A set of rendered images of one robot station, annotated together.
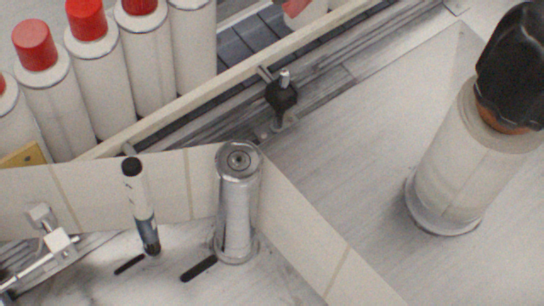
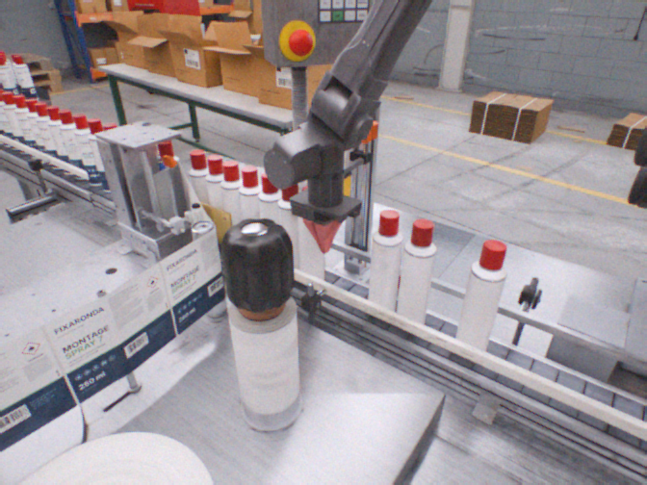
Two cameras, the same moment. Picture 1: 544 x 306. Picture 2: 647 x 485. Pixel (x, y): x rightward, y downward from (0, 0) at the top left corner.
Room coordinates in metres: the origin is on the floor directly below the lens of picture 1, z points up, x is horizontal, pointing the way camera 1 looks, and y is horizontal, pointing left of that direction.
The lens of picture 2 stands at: (0.33, -0.61, 1.42)
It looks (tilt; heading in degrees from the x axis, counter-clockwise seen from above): 32 degrees down; 80
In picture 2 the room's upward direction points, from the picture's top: straight up
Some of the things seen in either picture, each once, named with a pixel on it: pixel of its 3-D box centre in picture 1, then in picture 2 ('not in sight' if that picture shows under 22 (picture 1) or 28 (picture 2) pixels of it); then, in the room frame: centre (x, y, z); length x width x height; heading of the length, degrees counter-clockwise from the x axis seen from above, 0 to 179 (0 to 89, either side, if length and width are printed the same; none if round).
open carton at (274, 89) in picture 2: not in sight; (297, 67); (0.62, 1.92, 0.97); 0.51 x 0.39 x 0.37; 42
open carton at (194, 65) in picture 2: not in sight; (202, 52); (0.07, 2.58, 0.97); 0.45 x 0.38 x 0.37; 40
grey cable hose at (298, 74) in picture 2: not in sight; (299, 114); (0.43, 0.24, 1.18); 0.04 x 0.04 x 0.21
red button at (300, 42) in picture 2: not in sight; (299, 42); (0.42, 0.12, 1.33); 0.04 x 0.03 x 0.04; 9
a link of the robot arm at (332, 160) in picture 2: not in sight; (323, 153); (0.43, 0.00, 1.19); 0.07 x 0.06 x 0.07; 37
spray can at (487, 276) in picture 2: not in sight; (481, 299); (0.66, -0.14, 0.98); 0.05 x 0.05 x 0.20
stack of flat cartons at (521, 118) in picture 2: not in sight; (510, 115); (2.99, 3.45, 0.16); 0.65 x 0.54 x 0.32; 131
